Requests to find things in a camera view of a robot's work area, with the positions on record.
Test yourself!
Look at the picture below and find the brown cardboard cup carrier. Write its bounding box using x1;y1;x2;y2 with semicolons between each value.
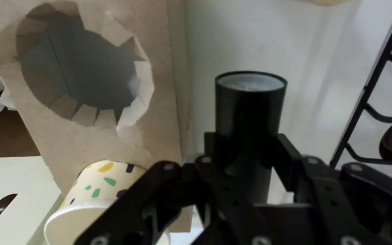
0;0;198;233

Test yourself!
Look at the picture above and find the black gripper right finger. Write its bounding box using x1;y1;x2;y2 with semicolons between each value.
274;134;392;245

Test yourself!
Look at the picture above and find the white gas stove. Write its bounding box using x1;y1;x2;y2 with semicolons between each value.
0;0;392;245

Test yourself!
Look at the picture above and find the confetti print paper cup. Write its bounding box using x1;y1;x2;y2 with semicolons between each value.
42;160;149;245

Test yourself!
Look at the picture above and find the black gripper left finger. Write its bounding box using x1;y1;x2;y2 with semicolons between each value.
73;131;234;245

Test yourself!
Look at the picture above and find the black cylindrical container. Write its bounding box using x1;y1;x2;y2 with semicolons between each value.
213;70;288;206

